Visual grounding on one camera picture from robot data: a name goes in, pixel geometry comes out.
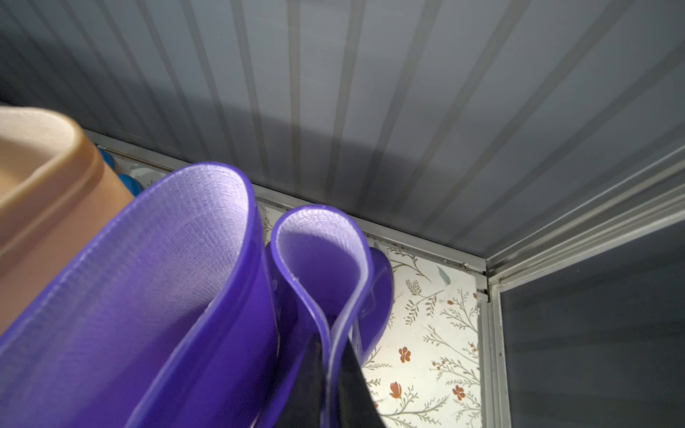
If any purple boot front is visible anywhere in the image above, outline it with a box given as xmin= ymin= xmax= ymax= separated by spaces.
xmin=1 ymin=163 xmax=278 ymax=427
xmin=255 ymin=205 xmax=394 ymax=427

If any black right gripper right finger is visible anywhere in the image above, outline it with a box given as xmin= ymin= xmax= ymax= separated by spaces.
xmin=338 ymin=342 xmax=385 ymax=428

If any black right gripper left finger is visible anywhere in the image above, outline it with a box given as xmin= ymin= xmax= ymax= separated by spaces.
xmin=275 ymin=335 xmax=324 ymax=427

